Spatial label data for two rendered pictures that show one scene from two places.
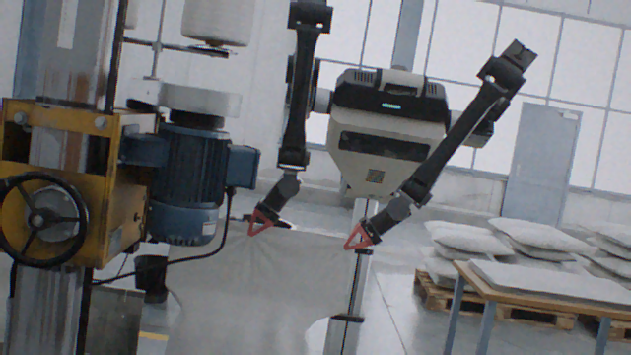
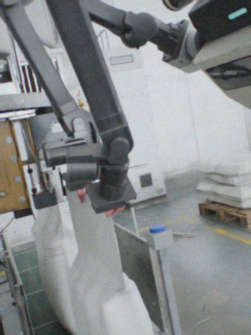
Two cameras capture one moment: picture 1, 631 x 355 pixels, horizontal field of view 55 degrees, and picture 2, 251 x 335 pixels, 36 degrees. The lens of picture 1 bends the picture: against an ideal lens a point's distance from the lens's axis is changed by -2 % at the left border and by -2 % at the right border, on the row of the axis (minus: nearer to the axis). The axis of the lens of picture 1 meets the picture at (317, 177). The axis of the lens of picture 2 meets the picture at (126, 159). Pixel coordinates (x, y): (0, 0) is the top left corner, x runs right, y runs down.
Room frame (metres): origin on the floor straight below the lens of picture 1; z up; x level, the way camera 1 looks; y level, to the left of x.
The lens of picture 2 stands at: (1.43, -0.99, 1.28)
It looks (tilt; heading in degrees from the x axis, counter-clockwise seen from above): 6 degrees down; 72
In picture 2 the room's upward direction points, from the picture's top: 11 degrees counter-clockwise
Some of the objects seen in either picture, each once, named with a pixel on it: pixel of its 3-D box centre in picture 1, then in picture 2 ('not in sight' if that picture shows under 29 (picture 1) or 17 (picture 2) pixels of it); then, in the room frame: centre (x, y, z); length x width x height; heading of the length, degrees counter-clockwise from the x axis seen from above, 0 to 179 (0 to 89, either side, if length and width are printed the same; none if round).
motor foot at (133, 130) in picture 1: (149, 148); not in sight; (1.29, 0.36, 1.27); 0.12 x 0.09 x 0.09; 2
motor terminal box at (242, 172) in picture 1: (235, 171); not in sight; (1.38, 0.18, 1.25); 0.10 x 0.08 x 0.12; 27
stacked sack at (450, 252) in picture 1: (458, 248); not in sight; (5.23, -1.29, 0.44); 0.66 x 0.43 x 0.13; 2
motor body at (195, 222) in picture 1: (187, 183); not in sight; (1.33, 0.28, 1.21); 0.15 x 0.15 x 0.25
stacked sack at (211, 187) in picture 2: not in sight; (228, 182); (3.81, 2.75, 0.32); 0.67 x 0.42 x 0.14; 6
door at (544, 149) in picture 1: (540, 172); not in sight; (9.74, -3.47, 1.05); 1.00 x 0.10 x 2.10; 92
